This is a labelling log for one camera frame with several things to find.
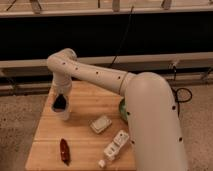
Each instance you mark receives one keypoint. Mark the white remote-like device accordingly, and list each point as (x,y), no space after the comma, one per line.
(113,148)

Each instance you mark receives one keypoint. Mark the green bowl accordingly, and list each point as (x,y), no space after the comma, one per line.
(122,110)

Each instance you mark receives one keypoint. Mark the white rectangular box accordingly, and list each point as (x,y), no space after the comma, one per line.
(100,124)

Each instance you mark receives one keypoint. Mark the small white cube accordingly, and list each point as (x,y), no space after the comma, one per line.
(102,163)

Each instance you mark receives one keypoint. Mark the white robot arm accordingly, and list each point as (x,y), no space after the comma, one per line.
(152,115)

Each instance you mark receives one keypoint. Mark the black eraser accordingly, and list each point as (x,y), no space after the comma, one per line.
(60,103)

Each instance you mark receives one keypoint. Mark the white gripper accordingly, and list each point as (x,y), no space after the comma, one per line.
(61,86)

